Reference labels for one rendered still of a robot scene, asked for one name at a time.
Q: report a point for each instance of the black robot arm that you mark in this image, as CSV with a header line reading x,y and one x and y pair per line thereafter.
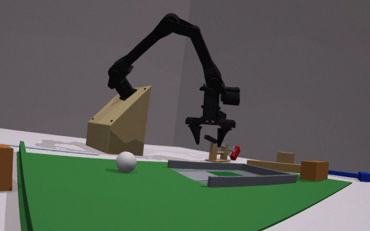
x,y
169,24

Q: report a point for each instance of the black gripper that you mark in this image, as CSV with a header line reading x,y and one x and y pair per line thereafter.
x,y
210,112

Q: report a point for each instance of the grey ball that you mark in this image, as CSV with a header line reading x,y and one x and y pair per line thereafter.
x,y
126,162

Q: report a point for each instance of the red putter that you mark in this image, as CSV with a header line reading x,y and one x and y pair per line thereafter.
x,y
234,151

